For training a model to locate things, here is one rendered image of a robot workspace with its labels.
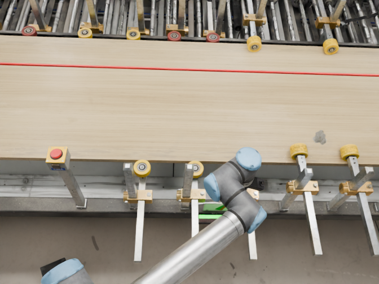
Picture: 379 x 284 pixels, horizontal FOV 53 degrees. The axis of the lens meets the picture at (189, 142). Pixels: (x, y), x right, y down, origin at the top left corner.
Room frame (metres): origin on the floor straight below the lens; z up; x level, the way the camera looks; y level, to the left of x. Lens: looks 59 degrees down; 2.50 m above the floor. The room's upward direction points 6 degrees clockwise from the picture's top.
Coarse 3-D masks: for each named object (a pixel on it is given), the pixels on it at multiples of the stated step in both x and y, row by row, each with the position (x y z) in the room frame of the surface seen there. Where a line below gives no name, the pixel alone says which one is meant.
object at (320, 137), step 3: (315, 132) 1.09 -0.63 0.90; (318, 132) 1.09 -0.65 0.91; (321, 132) 1.09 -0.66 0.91; (315, 135) 1.07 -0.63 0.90; (318, 135) 1.07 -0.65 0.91; (321, 135) 1.06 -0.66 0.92; (324, 135) 1.07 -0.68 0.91; (312, 138) 1.05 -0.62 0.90; (315, 138) 1.05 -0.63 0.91; (318, 138) 1.04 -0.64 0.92; (321, 138) 1.05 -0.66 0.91; (324, 138) 1.05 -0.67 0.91; (315, 141) 1.03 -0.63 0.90; (318, 141) 1.03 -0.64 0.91; (321, 141) 1.04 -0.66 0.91; (324, 141) 1.03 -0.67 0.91; (321, 144) 1.02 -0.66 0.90
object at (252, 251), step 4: (248, 188) 0.76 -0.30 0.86; (252, 232) 0.55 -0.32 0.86; (248, 236) 0.53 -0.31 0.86; (252, 236) 0.53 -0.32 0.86; (248, 240) 0.51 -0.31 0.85; (252, 240) 0.51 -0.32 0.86; (248, 244) 0.49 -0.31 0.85; (252, 244) 0.49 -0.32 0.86; (248, 248) 0.48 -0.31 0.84; (252, 248) 0.47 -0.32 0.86; (248, 252) 0.46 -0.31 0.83; (252, 252) 0.46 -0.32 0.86; (256, 252) 0.46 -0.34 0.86; (252, 256) 0.44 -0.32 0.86; (256, 256) 0.44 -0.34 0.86; (252, 260) 0.43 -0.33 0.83
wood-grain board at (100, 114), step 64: (128, 64) 1.41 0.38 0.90; (192, 64) 1.46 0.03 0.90; (256, 64) 1.51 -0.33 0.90; (320, 64) 1.57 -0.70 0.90; (0, 128) 0.92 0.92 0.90; (64, 128) 0.95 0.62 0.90; (128, 128) 0.99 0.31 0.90; (192, 128) 1.03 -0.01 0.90; (256, 128) 1.08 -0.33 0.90; (320, 128) 1.12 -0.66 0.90
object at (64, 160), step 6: (48, 150) 0.66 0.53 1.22; (66, 150) 0.67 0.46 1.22; (48, 156) 0.64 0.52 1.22; (60, 156) 0.64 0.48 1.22; (66, 156) 0.65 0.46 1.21; (48, 162) 0.61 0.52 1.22; (54, 162) 0.61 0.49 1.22; (60, 162) 0.62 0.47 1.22; (66, 162) 0.63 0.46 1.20; (66, 168) 0.62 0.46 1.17
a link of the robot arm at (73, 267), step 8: (64, 264) 0.21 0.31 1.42; (72, 264) 0.22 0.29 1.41; (80, 264) 0.22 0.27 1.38; (48, 272) 0.19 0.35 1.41; (56, 272) 0.19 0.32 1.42; (64, 272) 0.19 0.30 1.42; (72, 272) 0.20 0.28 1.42; (80, 272) 0.20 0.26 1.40; (48, 280) 0.17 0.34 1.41; (56, 280) 0.17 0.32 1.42; (64, 280) 0.17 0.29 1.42; (72, 280) 0.17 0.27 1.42; (80, 280) 0.18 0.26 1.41; (88, 280) 0.18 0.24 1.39
